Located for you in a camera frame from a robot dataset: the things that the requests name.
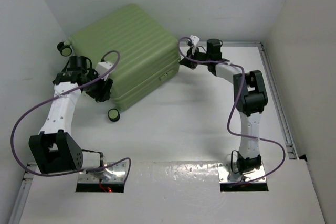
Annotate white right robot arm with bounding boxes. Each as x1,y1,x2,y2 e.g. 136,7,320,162
179,35,268,175

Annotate metal base plate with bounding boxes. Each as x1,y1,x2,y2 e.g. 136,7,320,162
217,162,267,184
77,162,128,184

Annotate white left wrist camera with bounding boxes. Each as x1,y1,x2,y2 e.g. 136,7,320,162
95,61,114,76

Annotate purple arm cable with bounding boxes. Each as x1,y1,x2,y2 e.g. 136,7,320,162
177,36,286,186
10,50,131,177

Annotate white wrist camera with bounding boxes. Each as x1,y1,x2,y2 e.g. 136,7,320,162
95,61,114,76
187,35,200,51

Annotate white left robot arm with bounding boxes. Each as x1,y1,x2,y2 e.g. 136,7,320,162
28,56,113,175

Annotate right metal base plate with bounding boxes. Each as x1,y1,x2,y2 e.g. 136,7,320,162
217,162,267,184

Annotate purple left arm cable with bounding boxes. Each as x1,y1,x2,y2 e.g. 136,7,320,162
10,50,131,177

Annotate green suitcase with blue lining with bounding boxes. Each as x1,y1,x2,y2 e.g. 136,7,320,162
57,4,180,122

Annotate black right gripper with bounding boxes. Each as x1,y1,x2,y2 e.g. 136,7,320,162
182,45,212,69

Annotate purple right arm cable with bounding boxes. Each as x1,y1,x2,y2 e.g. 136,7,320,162
177,36,286,186

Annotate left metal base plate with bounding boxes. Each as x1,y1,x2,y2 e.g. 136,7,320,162
77,162,128,184

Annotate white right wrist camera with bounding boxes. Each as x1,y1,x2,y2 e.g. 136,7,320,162
187,35,200,51

